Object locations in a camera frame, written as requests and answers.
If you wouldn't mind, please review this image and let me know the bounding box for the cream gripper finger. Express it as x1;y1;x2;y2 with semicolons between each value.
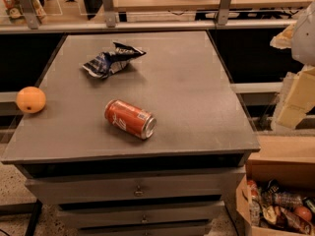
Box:
272;65;315;130
270;24;295;49

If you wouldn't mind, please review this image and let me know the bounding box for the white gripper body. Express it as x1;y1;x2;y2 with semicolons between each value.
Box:
291;1;315;66

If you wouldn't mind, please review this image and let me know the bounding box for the red coke can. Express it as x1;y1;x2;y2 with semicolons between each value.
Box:
104;99;157;140

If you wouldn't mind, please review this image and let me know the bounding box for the cardboard box of snacks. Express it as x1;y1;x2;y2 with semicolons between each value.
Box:
236;160;315;236

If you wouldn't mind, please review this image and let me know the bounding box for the grey drawer cabinet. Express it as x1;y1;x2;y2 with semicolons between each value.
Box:
2;31;259;236

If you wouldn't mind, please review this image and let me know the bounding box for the metal railing with posts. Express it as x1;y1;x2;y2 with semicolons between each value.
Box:
0;0;315;35

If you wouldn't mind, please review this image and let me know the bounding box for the crumpled blue chip bag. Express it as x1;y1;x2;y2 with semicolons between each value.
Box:
82;42;146;79

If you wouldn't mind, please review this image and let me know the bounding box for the orange fruit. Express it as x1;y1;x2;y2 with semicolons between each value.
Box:
16;87;46;113

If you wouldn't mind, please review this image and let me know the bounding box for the colourful snack box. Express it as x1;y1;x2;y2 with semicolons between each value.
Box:
0;0;46;25

